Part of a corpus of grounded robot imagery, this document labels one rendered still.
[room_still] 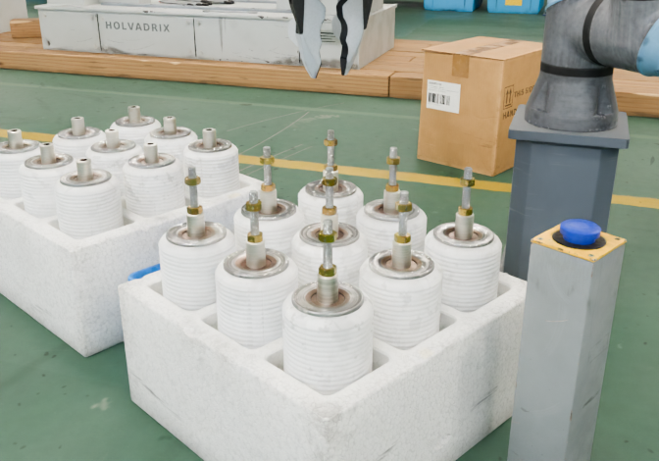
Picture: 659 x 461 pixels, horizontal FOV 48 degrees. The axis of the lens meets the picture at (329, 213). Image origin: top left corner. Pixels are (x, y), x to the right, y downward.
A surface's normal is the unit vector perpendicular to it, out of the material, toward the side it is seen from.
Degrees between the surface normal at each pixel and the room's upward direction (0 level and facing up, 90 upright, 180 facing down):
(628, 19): 98
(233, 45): 90
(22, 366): 0
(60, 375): 0
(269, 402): 90
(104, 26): 90
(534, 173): 90
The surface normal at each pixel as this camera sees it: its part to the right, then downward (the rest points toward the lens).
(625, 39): -0.88, 0.30
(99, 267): 0.72, 0.26
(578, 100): -0.21, 0.07
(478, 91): -0.67, 0.28
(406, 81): -0.32, 0.36
